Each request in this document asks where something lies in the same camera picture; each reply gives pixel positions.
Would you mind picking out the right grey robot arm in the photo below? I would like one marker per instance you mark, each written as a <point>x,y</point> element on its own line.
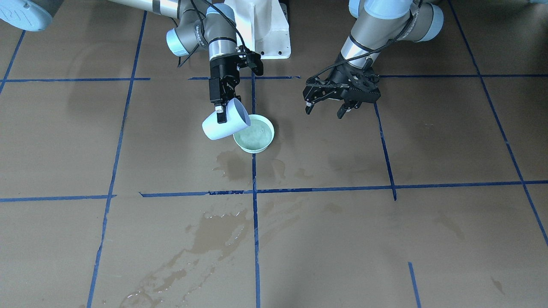
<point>202,26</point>

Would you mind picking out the green ceramic bowl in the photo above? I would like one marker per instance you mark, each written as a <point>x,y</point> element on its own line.
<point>257,137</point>

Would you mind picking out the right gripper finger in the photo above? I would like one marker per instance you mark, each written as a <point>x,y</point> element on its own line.
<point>221,113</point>

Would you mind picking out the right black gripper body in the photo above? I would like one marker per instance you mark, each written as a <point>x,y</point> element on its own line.
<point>222,69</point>

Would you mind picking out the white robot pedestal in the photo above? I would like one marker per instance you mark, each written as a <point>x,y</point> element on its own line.
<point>264,27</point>

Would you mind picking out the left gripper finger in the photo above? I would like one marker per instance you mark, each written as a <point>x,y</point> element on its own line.
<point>346,107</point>
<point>317,90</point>

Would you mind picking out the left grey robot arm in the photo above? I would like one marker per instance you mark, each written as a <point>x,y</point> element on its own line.
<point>379,24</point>

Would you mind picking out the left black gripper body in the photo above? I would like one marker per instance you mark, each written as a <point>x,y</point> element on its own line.
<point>337,75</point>

